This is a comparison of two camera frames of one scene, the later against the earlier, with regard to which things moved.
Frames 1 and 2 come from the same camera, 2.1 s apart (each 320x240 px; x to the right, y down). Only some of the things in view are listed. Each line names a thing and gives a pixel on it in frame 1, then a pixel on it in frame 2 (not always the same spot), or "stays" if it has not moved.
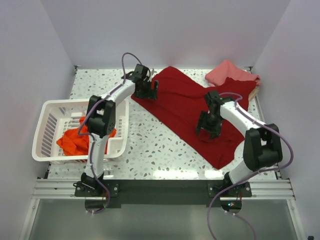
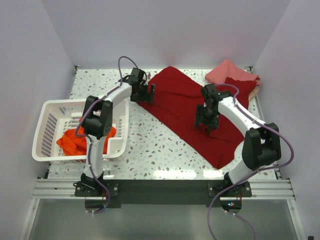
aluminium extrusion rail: x=64 y=189 stays
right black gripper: x=215 y=131 -> x=211 y=124
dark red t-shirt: x=180 y=98 stays
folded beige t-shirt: x=253 y=93 stays
